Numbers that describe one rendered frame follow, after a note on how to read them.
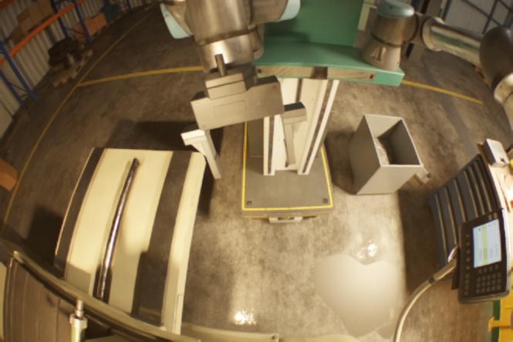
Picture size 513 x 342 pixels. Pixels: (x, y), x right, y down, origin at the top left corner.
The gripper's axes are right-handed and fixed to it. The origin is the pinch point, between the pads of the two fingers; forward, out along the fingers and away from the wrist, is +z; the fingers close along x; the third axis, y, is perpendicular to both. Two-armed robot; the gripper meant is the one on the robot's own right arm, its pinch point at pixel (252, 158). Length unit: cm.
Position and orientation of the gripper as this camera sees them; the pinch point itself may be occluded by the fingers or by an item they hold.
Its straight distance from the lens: 37.0
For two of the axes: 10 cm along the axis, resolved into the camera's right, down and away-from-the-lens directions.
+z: 1.9, 8.3, 5.2
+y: -0.6, -5.2, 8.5
